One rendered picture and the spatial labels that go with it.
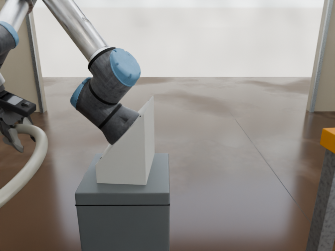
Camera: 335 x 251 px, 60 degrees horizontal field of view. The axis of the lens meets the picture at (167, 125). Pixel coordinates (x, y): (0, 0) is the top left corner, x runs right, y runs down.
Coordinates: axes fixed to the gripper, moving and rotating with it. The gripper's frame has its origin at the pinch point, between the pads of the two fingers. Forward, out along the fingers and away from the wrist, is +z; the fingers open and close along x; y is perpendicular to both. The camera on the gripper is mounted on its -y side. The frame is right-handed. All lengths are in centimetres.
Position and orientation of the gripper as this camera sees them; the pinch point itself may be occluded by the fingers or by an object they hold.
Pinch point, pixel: (28, 143)
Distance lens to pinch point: 104.4
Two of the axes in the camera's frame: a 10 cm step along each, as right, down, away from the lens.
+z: 2.5, 8.3, 5.0
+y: -9.0, 0.2, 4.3
